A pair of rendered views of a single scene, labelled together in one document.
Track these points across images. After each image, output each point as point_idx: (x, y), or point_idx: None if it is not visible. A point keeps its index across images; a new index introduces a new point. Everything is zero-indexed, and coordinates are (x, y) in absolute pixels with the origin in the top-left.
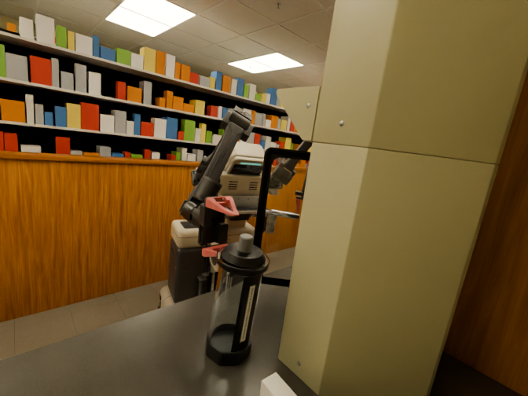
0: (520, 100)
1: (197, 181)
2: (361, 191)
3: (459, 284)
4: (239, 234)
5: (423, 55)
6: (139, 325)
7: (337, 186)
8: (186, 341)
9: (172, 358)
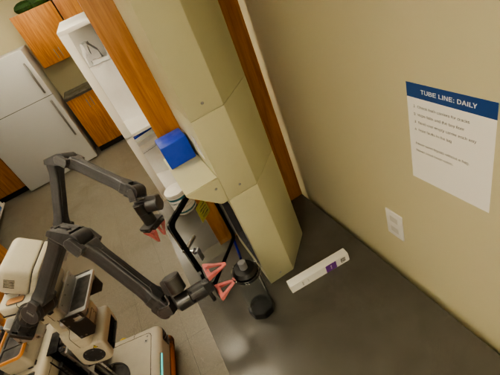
0: None
1: (29, 331)
2: (263, 198)
3: (286, 190)
4: (89, 315)
5: (248, 140)
6: (236, 363)
7: (254, 204)
8: (254, 331)
9: (265, 336)
